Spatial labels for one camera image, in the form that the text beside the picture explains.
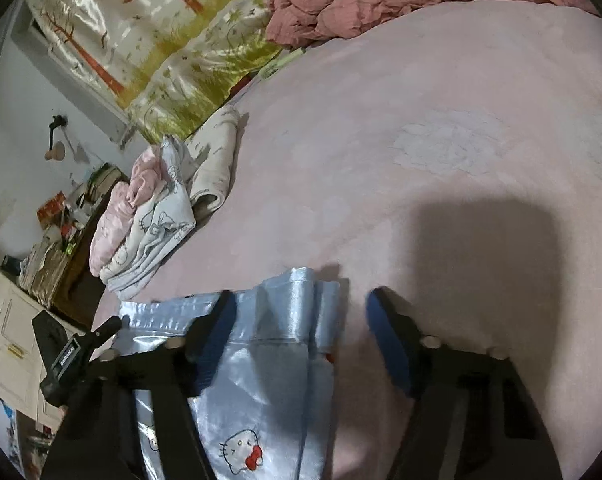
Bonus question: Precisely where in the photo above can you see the stack of books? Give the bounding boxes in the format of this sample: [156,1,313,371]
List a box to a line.
[84,162,124,196]

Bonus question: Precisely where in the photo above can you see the cream towel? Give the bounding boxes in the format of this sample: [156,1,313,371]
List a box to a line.
[186,105,242,216]

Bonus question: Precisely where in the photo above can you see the wall lamp with pink shade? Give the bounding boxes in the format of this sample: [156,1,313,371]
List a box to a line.
[44,115,68,162]

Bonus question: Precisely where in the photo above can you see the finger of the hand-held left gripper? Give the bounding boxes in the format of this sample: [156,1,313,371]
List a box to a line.
[91,315,123,349]

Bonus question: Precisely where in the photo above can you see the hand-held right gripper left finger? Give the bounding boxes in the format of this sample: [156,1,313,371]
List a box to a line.
[41,289,238,480]

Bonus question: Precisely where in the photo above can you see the long white green item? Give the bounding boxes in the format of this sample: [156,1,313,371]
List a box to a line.
[257,47,308,80]

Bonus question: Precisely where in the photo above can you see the pink bed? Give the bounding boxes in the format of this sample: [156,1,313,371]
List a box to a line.
[88,0,602,480]

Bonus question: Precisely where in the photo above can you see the dark wooden desk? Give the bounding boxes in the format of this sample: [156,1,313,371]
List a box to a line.
[51,162,132,326]

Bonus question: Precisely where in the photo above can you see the red box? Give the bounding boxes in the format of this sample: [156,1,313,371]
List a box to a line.
[36,192,64,223]

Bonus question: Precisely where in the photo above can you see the pile of papers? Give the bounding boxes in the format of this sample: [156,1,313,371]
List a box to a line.
[18,237,69,301]

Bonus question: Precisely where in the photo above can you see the light blue satin pants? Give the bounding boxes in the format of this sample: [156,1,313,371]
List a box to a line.
[116,266,349,480]

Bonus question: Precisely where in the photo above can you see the pile of folded clothes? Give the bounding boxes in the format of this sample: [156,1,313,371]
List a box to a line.
[98,135,197,301]

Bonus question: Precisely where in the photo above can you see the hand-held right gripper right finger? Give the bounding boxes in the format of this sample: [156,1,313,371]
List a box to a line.
[366,287,564,480]

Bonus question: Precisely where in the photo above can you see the tree print curtain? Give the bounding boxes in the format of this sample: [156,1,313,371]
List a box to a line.
[28,0,302,143]

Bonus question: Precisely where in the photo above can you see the white cabinet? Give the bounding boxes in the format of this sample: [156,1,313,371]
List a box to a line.
[0,252,82,431]

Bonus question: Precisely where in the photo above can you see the pink folded garment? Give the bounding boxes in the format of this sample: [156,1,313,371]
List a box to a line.
[88,147,169,276]

